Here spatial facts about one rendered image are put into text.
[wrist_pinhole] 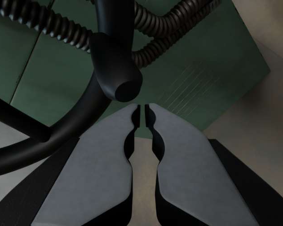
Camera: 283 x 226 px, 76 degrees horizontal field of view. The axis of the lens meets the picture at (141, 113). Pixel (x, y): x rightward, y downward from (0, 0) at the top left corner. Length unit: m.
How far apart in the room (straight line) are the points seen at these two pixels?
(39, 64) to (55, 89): 0.06
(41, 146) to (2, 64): 0.19
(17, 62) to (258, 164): 0.76
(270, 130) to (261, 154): 0.09
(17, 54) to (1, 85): 0.07
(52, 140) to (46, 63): 0.19
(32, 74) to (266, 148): 0.73
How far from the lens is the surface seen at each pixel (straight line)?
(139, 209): 1.11
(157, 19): 0.23
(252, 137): 0.80
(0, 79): 0.39
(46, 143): 0.21
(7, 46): 0.35
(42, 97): 0.41
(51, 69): 0.37
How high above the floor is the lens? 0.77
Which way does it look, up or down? 44 degrees down
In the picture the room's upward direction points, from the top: 75 degrees counter-clockwise
